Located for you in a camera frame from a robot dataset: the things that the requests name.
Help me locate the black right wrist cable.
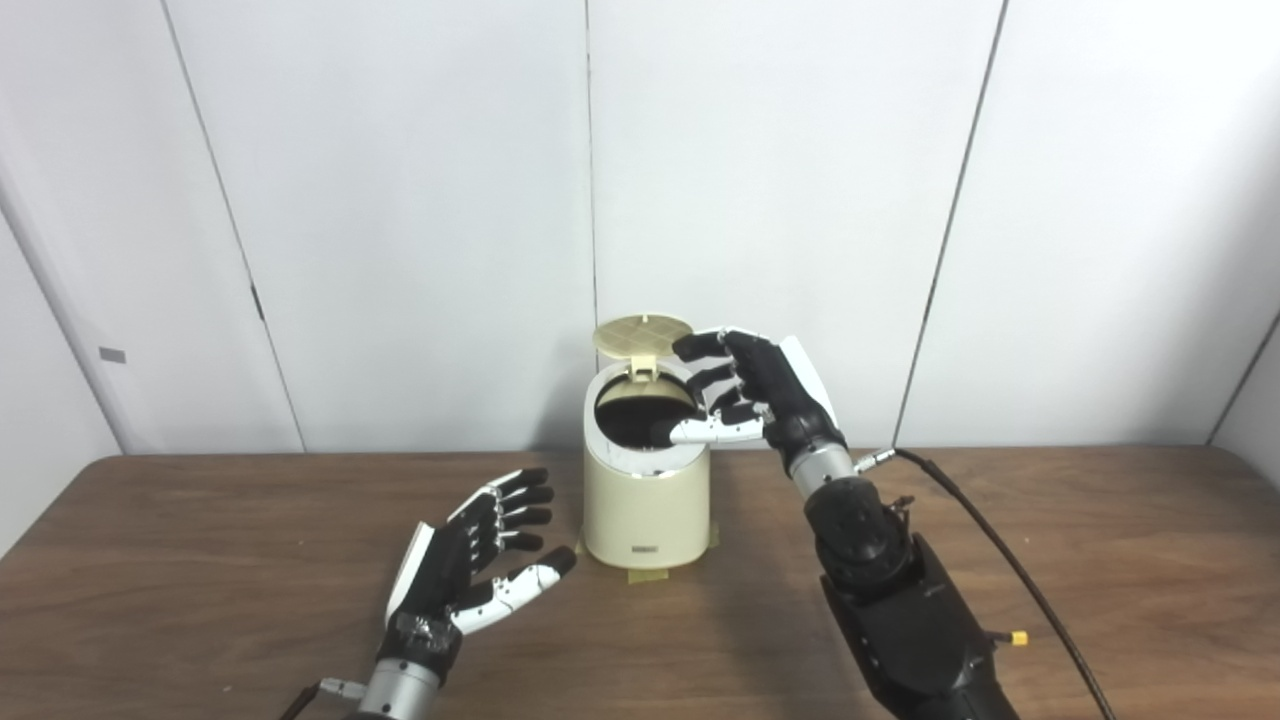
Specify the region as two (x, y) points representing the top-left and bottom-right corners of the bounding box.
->
(852, 448), (1118, 720)

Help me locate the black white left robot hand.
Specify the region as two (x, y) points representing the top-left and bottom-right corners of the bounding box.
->
(384, 467), (578, 682)

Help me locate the cream-colored trash bin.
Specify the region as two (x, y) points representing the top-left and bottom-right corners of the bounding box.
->
(582, 362), (713, 571)

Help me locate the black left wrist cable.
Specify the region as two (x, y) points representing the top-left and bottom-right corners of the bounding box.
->
(278, 678), (366, 720)

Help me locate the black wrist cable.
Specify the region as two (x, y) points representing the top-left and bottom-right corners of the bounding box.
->
(278, 678), (366, 720)
(852, 448), (1118, 720)

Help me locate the round cream bin lid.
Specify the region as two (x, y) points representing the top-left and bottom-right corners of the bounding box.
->
(592, 314), (694, 383)

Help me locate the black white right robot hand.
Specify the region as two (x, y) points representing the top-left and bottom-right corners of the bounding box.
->
(650, 327), (849, 477)

